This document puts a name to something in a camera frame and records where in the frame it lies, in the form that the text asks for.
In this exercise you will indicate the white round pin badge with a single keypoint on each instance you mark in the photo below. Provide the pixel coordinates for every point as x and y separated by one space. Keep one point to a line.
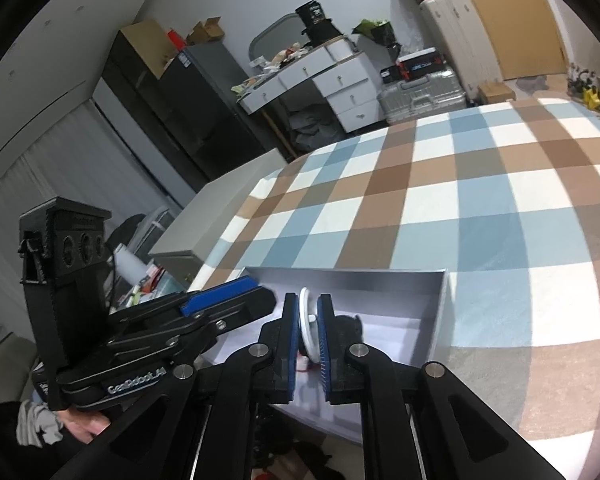
308 324

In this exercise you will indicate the plaid blue brown bed cover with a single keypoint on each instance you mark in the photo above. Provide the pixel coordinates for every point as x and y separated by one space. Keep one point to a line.
503 197

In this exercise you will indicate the black tall wardrobe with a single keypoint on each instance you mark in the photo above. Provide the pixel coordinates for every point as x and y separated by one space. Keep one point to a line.
183 102

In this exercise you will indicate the grey bedside cabinet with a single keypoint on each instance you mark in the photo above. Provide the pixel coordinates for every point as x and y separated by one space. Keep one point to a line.
187 243

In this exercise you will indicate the grey arched mirror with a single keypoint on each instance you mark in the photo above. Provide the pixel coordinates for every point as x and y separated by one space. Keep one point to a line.
270 46

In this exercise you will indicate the silver hard-shell suitcase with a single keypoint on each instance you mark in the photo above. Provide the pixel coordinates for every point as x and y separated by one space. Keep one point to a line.
432 94

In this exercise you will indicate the grey rectangular cardboard box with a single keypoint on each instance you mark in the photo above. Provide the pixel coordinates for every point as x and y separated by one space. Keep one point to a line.
407 315

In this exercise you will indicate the white drawer desk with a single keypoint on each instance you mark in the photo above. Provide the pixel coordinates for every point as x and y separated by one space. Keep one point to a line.
342 74

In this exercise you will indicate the wooden door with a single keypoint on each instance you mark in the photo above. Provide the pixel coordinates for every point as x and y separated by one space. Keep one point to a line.
524 36

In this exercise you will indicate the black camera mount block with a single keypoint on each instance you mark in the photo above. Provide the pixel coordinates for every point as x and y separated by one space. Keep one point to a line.
64 266

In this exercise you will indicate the person's left hand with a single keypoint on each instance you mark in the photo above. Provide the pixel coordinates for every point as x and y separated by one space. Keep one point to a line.
83 426

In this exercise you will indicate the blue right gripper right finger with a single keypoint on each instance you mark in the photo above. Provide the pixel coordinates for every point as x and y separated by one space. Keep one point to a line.
335 334

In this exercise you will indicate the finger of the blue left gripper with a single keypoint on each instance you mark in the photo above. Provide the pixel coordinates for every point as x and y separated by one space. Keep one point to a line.
240 309
207 298

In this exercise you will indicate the black red shoe box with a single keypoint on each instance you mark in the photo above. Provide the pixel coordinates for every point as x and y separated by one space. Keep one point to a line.
421 63

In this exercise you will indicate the brown cardboard box on floor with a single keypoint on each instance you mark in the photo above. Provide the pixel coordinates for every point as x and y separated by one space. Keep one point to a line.
491 92

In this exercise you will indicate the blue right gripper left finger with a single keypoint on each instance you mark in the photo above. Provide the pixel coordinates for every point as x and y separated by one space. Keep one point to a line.
278 379

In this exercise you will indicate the black top hat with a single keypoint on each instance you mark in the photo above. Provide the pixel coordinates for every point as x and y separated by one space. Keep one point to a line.
317 26

